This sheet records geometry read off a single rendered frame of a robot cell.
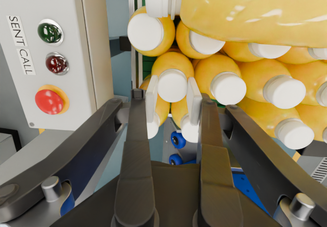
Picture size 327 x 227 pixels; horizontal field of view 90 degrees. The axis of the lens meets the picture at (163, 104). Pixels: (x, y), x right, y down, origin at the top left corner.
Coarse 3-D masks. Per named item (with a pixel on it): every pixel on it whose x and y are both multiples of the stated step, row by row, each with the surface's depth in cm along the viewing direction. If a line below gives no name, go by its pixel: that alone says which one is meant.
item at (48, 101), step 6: (42, 90) 21; (48, 90) 21; (36, 96) 21; (42, 96) 21; (48, 96) 21; (54, 96) 21; (36, 102) 21; (42, 102) 21; (48, 102) 21; (54, 102) 21; (60, 102) 21; (42, 108) 22; (48, 108) 22; (54, 108) 22; (60, 108) 22; (54, 114) 22
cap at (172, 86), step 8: (168, 72) 20; (176, 72) 20; (160, 80) 20; (168, 80) 20; (176, 80) 20; (184, 80) 20; (160, 88) 21; (168, 88) 21; (176, 88) 21; (184, 88) 20; (160, 96) 21; (168, 96) 21; (176, 96) 21; (184, 96) 21
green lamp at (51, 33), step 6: (42, 24) 18; (48, 24) 18; (42, 30) 18; (48, 30) 18; (54, 30) 18; (42, 36) 18; (48, 36) 18; (54, 36) 18; (48, 42) 18; (54, 42) 19
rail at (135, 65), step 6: (132, 0) 28; (132, 6) 28; (132, 12) 28; (132, 48) 31; (132, 54) 31; (132, 60) 32; (138, 60) 34; (132, 66) 32; (138, 66) 35; (132, 72) 33; (138, 72) 35; (132, 78) 33; (138, 78) 36; (132, 84) 34; (138, 84) 36
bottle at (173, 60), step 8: (176, 48) 31; (160, 56) 26; (168, 56) 24; (176, 56) 24; (184, 56) 25; (160, 64) 23; (168, 64) 23; (176, 64) 23; (184, 64) 23; (152, 72) 25; (160, 72) 23; (184, 72) 23; (192, 72) 24
